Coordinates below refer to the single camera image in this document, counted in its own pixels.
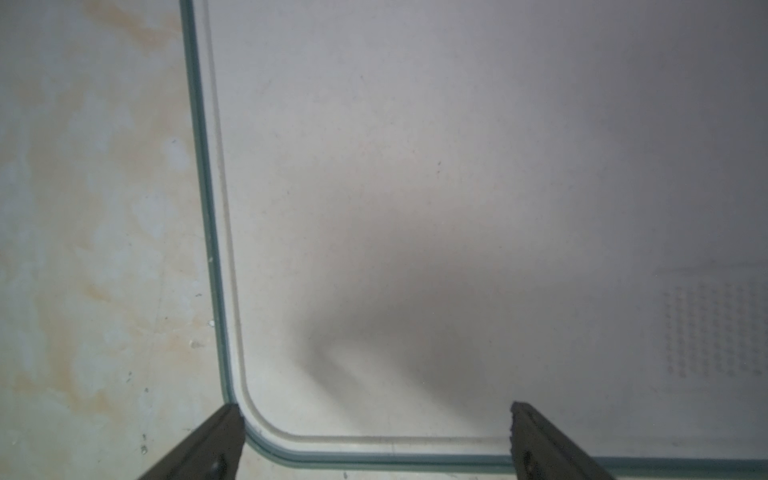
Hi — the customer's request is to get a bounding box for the white green-rimmed cutting board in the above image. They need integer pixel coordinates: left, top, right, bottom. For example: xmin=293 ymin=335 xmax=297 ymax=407
xmin=180 ymin=1 xmax=767 ymax=479

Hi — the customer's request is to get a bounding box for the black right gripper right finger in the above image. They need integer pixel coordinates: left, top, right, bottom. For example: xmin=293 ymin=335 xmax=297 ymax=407
xmin=510 ymin=402 xmax=615 ymax=480

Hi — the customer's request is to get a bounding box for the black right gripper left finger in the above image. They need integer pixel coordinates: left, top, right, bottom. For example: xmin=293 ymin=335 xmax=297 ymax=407
xmin=140 ymin=403 xmax=246 ymax=480

